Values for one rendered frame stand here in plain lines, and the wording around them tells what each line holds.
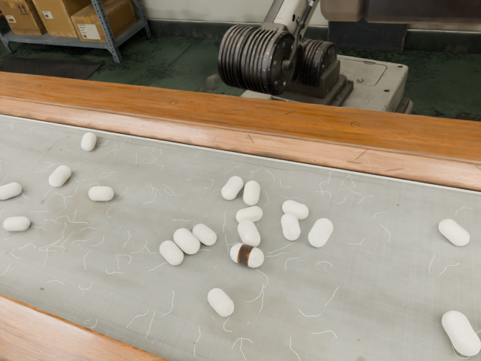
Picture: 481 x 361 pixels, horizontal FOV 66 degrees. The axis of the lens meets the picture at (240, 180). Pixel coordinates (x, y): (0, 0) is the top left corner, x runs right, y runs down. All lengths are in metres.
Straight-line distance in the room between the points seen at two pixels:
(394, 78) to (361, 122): 0.71
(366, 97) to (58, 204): 0.88
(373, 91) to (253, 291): 0.89
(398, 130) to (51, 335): 0.48
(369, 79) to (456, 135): 0.71
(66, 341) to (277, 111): 0.41
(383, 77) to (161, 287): 1.00
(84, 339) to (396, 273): 0.31
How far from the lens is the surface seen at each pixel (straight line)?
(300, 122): 0.56
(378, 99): 1.16
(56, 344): 0.42
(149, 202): 0.52
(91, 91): 0.77
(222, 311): 0.38
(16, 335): 0.45
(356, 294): 0.41
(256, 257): 0.40
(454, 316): 0.39
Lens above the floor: 1.09
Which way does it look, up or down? 44 degrees down
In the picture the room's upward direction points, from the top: 10 degrees counter-clockwise
